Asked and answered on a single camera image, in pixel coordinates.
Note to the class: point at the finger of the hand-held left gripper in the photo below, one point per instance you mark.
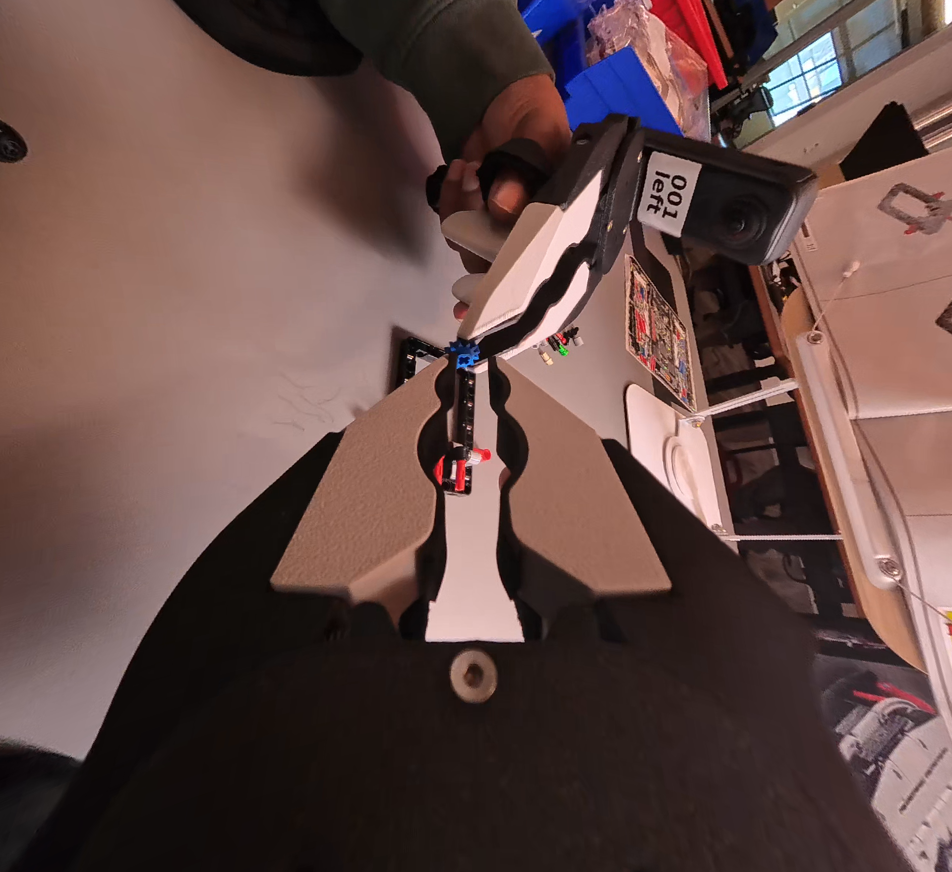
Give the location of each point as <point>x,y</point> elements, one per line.
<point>535,254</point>
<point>558,314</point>

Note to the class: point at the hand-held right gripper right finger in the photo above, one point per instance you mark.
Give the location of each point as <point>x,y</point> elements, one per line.
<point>587,515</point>

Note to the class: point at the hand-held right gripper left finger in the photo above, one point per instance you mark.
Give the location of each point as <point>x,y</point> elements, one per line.
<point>357,515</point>

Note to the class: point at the blue lego gear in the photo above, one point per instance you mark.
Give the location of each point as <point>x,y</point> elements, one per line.
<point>464,353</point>

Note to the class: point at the black lego frame assembly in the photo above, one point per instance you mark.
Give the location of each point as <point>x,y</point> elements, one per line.
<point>466,411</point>

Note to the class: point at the person's left forearm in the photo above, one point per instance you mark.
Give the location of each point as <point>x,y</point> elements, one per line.
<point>416,1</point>

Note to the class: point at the pile of small lego pieces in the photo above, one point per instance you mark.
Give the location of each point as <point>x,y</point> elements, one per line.
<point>558,345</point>

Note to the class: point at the lego sticker sheet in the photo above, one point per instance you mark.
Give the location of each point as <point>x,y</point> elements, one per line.
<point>658,336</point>

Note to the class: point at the lego instruction booklet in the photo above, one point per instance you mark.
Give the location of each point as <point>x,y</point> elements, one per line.
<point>892,336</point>

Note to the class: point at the lego car set box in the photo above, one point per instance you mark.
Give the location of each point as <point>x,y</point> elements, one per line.
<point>877,760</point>

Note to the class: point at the person's left hand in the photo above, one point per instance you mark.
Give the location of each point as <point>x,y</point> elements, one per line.
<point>520,120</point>

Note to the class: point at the blue plastic bin with bag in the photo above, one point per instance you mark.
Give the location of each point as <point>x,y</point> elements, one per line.
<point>617,83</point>

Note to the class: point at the white book stand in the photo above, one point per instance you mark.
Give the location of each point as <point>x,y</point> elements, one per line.
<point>654,440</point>

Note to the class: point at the clear plastic bag of parts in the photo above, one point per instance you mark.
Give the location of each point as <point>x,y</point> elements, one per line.
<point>654,46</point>

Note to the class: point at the wooden edged table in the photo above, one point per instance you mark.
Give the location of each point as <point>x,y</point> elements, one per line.
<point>833,552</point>

